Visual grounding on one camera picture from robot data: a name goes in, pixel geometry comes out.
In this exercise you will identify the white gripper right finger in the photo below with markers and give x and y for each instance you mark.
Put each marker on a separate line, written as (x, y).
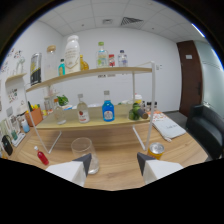
(158, 168)

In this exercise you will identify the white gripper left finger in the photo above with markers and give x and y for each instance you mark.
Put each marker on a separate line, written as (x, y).
(71, 170)

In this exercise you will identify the small red syrup bottle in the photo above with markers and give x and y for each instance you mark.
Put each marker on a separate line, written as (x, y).
(42, 157)

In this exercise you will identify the clear bottle with green cap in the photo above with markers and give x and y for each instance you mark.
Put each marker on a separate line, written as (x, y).
(102, 58)

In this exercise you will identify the clear vodka bottle red label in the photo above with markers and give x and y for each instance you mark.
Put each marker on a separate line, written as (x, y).
(83, 113)

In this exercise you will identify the glass cup of green limes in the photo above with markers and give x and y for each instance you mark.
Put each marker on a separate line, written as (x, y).
(134, 113)

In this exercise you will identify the yellow and white cup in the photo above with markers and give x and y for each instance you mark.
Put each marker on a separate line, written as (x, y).
(138, 99)

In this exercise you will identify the clear drinking glass with ice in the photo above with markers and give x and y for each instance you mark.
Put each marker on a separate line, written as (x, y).
(81, 150)

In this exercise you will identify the orange patterned book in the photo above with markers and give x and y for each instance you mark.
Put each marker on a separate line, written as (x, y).
(160, 116)

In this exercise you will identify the clear bottle with orange cap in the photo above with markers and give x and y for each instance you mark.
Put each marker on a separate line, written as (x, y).
(60, 115)

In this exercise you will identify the white tray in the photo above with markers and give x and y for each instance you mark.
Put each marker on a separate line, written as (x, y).
(18, 139)

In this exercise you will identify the small dark bottle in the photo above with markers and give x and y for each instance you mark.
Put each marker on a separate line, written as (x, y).
(148, 106)
(155, 106)
(143, 105)

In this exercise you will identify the black chair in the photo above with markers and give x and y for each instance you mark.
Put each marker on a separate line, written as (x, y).
(206, 128)

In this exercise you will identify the blue rimmed bowl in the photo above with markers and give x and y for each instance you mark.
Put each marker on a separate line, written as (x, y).
(68, 107)

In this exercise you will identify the white bottle with blue base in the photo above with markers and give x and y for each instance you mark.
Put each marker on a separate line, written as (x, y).
(25, 126)

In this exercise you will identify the black bag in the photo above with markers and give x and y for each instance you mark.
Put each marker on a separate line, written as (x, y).
(7, 150)

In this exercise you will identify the blue gin bottle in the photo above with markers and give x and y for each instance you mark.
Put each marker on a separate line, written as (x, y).
(108, 111)

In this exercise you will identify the green potted plant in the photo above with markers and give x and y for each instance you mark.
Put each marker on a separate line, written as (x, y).
(62, 100)

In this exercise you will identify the dark brown door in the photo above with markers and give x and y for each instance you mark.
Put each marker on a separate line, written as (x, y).
(190, 80)

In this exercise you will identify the small teal bottle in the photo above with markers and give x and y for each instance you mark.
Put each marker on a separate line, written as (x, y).
(62, 69)

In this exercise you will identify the glass jar with cork lid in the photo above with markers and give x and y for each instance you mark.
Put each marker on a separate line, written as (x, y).
(51, 66)

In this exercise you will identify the amber yellow bottle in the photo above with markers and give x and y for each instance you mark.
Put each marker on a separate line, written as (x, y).
(84, 65)

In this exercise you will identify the black and yellow can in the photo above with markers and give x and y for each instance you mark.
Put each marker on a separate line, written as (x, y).
(35, 70)

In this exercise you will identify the small clear bottle blue cap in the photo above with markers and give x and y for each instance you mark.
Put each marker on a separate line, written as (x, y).
(123, 60)

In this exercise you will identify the large white bottle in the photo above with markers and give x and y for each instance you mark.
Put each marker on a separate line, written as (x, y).
(72, 55)

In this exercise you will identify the red and white box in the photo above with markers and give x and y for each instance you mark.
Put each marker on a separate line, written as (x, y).
(112, 61)

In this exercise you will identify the ceiling air vent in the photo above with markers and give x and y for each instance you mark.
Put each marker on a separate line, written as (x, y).
(132, 21)

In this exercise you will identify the square ceiling fixture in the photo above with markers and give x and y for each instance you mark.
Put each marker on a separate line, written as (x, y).
(107, 21)

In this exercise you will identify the white frame wooden shelf rack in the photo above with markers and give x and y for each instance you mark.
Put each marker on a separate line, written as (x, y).
(96, 120)

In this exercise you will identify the wooden wall shelf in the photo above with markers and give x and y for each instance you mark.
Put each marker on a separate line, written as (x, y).
(16, 76)

